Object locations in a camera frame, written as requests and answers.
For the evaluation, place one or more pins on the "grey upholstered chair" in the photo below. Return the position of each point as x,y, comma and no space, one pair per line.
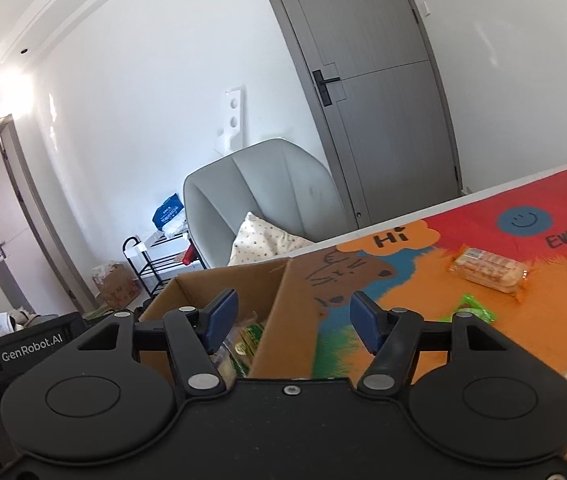
273,180

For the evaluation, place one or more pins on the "black metal rack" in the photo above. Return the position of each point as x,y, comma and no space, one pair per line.
151,267

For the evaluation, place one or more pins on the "grey door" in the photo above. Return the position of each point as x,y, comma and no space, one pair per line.
378,85

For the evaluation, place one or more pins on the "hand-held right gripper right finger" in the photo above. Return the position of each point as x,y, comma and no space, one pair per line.
366,317

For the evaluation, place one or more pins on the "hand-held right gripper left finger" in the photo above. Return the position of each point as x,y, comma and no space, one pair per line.
221,317

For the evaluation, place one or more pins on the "dotted white pillow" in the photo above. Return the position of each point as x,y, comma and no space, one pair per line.
263,242

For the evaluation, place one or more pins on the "wafer biscuit packet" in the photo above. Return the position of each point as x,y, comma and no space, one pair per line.
488,271

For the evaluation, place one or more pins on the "white wall switch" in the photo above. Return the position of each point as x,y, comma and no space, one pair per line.
426,8

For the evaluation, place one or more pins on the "small green candy packet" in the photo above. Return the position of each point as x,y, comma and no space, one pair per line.
476,310

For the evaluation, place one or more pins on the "white board with round holes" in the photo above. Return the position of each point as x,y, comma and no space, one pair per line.
233,120

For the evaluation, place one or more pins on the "blue plastic bag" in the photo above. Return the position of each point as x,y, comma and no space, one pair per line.
167,212

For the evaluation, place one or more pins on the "cat printed table mat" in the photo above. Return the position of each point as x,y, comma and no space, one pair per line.
413,270

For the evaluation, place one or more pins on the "brown paper bag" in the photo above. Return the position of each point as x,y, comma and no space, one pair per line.
116,287

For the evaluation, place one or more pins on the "brown cardboard box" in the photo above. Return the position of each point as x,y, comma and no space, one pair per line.
288,320

